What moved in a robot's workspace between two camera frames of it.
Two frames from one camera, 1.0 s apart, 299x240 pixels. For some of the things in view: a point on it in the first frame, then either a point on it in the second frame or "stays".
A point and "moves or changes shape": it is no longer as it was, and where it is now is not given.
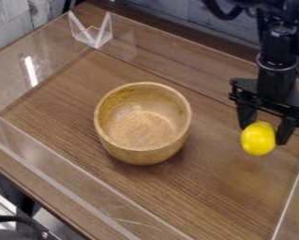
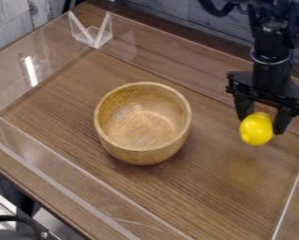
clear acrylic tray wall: (111, 125) stays
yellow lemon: (258, 138) moves or changes shape
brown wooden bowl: (141, 120) stays
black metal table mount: (55, 229) stays
